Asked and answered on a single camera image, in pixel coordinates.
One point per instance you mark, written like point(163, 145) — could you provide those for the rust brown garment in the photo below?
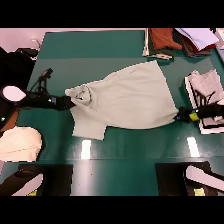
point(163, 37)

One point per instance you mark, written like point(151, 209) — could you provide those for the white garment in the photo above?
point(209, 129)

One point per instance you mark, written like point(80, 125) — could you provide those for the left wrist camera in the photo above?
point(45, 73)

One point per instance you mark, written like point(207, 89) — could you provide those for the pale grey T-shirt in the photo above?
point(133, 100)

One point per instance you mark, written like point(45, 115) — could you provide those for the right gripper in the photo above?
point(185, 114)

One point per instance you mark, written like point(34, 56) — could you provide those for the dark brown garment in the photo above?
point(195, 50)

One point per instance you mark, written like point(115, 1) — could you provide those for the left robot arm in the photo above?
point(36, 101)

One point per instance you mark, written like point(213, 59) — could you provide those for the speckled grey garment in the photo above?
point(210, 83)

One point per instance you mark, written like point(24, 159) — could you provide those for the cream garment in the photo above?
point(18, 144)

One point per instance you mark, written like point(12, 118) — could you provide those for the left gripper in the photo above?
point(63, 102)

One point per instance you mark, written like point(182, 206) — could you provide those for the pale lavender garment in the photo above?
point(200, 36)

